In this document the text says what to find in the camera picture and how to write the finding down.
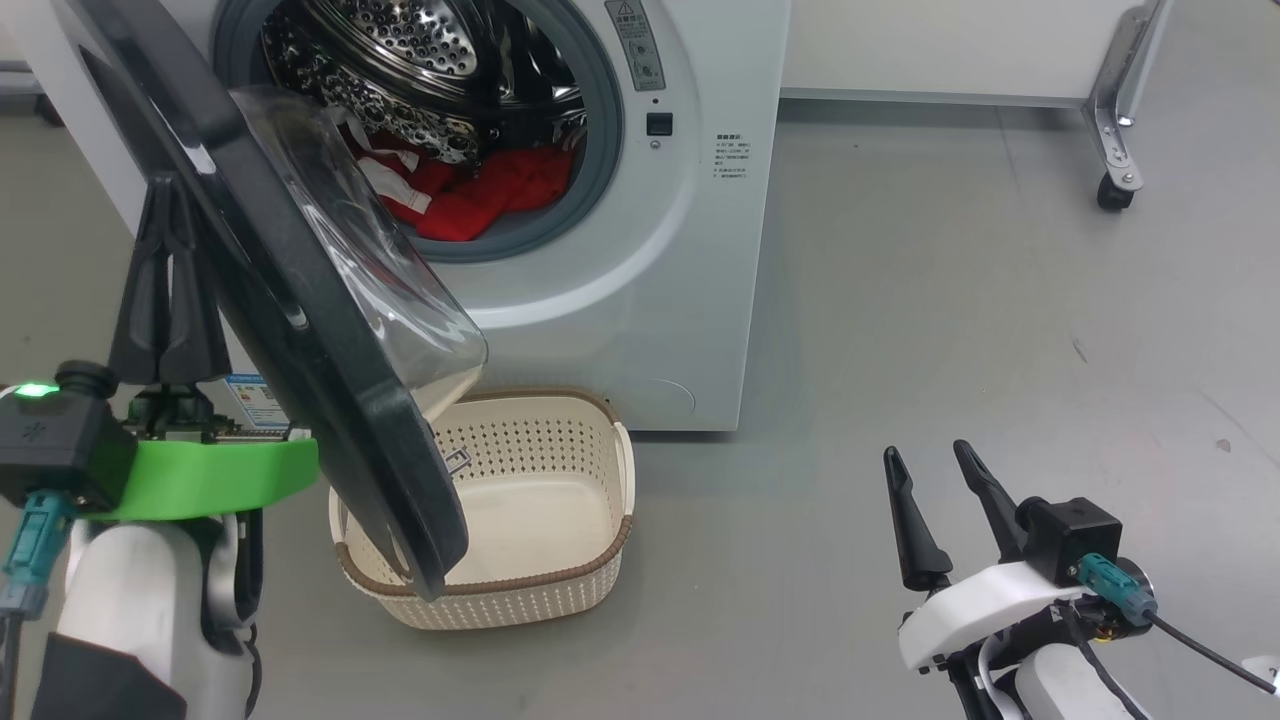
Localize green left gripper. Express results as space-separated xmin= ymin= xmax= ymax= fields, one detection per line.
xmin=95 ymin=175 xmax=321 ymax=523

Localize black cable teal plug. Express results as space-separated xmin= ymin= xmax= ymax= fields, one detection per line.
xmin=1078 ymin=553 xmax=1280 ymax=696
xmin=0 ymin=490 xmax=76 ymax=720

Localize white partition panel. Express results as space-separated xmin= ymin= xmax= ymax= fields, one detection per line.
xmin=780 ymin=0 xmax=1131 ymax=109

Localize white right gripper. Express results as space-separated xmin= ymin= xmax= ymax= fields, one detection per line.
xmin=883 ymin=440 xmax=1086 ymax=676

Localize cream perforated laundry basket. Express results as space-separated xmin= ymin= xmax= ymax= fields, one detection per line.
xmin=328 ymin=388 xmax=637 ymax=631

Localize right black cable teal plug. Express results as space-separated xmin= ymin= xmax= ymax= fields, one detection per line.
xmin=1078 ymin=553 xmax=1280 ymax=696

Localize black round glass washer door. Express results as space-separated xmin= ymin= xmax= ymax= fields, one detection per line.
xmin=50 ymin=0 xmax=491 ymax=601

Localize grey warning label sticker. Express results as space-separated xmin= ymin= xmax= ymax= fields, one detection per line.
xmin=605 ymin=0 xmax=666 ymax=93

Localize blue energy label sticker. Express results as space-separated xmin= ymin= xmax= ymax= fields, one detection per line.
xmin=225 ymin=372 xmax=293 ymax=436

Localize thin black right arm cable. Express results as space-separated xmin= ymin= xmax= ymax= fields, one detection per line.
xmin=1060 ymin=605 xmax=1151 ymax=720

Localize left black cable teal plug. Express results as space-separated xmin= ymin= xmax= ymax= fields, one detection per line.
xmin=0 ymin=490 xmax=76 ymax=720

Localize metal leg with caster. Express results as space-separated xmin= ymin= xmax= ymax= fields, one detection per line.
xmin=1083 ymin=0 xmax=1166 ymax=211
xmin=0 ymin=60 xmax=53 ymax=126

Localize plain red garment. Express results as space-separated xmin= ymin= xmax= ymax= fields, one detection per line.
xmin=345 ymin=120 xmax=501 ymax=243

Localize white front-load washing machine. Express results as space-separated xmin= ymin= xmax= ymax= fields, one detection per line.
xmin=0 ymin=0 xmax=791 ymax=433

